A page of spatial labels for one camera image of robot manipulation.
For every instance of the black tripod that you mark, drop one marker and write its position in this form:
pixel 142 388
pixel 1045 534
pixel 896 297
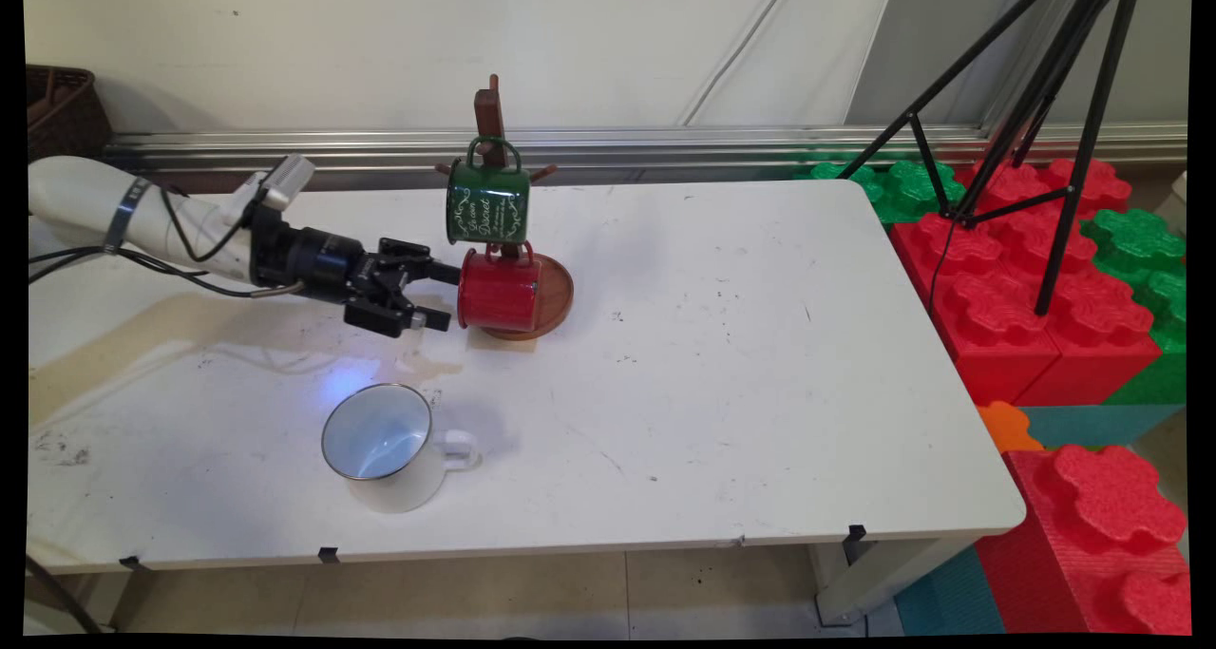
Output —
pixel 1031 107

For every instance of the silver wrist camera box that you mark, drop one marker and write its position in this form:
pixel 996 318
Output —
pixel 283 179

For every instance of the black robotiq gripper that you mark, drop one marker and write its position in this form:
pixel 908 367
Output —
pixel 332 264

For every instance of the red foam building block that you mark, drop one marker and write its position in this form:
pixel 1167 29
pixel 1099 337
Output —
pixel 1092 535
pixel 1016 307

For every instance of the white table leg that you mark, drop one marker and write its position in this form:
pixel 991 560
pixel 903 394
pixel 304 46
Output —
pixel 874 578

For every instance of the teal foam block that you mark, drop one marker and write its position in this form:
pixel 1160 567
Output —
pixel 950 597
pixel 1092 426

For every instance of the black table edge clip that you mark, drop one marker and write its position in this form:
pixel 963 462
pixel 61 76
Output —
pixel 131 563
pixel 855 535
pixel 329 555

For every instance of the orange foam piece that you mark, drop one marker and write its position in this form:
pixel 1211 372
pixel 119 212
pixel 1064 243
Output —
pixel 1007 428

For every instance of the green enamel mug white print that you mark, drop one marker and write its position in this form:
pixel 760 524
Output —
pixel 489 202

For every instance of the green foam building block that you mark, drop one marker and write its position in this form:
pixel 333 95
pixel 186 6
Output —
pixel 1140 250
pixel 902 188

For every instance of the brown wicker basket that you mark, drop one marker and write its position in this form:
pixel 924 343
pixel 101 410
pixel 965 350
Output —
pixel 62 107

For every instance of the red enamel mug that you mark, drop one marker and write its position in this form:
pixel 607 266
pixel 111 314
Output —
pixel 499 293

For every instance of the aluminium wall rail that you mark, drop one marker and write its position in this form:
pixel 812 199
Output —
pixel 665 145

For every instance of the brown wooden mug tree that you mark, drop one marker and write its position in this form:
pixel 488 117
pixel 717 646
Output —
pixel 556 293

